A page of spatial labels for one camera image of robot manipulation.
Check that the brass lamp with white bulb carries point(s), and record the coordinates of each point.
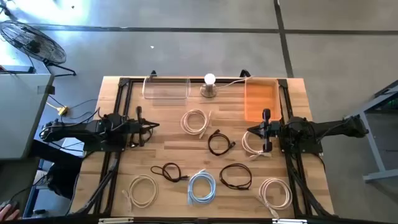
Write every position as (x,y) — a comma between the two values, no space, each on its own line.
(210,79)

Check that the grey cabinet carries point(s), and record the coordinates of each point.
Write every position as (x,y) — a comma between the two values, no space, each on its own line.
(21,118)

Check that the black chair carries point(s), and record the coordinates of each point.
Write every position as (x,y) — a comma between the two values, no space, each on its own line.
(62,182)

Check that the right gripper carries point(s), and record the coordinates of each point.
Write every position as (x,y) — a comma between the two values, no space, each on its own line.
(270,129)

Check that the blue metal leg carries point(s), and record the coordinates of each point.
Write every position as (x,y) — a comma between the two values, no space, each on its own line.
(32,189)

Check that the person's hand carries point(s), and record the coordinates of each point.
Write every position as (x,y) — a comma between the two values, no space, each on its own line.
(7,213)

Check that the black floor fan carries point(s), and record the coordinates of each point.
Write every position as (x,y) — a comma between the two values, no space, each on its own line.
(32,43)

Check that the orange plastic bin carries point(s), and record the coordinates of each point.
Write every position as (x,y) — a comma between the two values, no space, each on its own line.
(259,99)

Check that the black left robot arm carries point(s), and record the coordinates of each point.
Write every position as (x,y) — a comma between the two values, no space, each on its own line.
(90,129)

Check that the yellow power plug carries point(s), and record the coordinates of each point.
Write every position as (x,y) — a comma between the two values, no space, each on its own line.
(63,110)

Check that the dark computer mouse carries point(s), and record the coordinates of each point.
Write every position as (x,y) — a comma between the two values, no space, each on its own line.
(11,203)

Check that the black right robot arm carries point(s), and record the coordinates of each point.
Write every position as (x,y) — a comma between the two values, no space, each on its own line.
(326,129)

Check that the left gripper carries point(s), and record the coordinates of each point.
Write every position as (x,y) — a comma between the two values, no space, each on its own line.
(136,127)

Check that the white paper sheet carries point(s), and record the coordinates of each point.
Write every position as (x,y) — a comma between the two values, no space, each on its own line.
(70,147)

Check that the clear plastic bin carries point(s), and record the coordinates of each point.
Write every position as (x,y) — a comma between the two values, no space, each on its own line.
(166,88)

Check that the silver metal bracket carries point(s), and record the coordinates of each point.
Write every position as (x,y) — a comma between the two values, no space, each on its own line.
(289,221)
(115,220)

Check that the grey metal table frame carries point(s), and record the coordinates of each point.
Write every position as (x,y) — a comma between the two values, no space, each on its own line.
(381,176)

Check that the black table edge clamp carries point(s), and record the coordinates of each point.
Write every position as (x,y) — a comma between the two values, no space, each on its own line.
(153,74)
(244,73)

